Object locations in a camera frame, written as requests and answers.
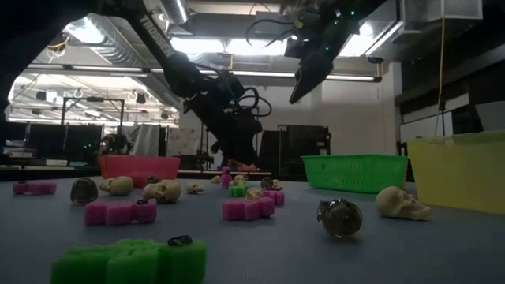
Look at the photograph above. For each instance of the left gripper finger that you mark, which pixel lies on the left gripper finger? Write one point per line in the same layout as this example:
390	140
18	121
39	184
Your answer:
240	158

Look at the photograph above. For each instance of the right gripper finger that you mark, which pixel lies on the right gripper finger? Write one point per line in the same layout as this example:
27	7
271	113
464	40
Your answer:
311	75

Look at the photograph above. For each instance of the pink foam skeleton figure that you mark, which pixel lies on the pink foam skeleton figure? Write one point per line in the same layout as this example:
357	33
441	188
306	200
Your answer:
34	188
246	210
116	215
226	179
275	198

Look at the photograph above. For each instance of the cream plastic skull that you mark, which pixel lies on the cream plastic skull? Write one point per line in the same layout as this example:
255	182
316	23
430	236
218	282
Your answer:
277	185
162	192
253	194
119	186
239	180
216	180
396	203
195	188

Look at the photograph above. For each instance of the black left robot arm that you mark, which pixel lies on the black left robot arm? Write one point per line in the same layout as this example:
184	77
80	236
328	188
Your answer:
158	39

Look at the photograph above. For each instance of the green foam skeleton figure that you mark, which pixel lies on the green foam skeleton figure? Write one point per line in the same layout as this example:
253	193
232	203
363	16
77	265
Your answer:
238	191
126	264

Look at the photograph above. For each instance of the ceiling tube light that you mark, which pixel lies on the ceiling tube light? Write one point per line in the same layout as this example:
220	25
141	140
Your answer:
268	73

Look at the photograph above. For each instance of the grey ceiling box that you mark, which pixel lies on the grey ceiling box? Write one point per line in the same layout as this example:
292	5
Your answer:
270	25

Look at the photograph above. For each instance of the black equipment cabinet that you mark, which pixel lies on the black equipment cabinet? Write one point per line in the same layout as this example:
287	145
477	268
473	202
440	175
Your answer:
300	150

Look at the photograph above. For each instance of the grey fabric cover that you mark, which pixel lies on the grey fabric cover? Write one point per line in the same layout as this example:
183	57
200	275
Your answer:
146	140

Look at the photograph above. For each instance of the pink round bowl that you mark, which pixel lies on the pink round bowl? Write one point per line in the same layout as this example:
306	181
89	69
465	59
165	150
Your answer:
142	169

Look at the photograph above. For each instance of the green rectangular basket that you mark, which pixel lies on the green rectangular basket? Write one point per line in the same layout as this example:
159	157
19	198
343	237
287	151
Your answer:
355	173

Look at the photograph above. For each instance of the orange round bowl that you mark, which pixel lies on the orange round bowl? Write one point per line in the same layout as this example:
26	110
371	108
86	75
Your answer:
102	165

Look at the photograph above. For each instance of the yellow rectangular bin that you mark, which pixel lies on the yellow rectangular bin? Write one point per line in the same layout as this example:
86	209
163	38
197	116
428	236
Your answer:
457	173

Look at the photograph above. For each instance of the blue-grey table mat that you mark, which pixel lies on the blue-grey table mat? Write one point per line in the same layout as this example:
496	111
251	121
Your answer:
394	252

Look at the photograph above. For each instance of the silver ventilation duct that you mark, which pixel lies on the silver ventilation duct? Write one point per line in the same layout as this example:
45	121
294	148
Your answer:
175	10

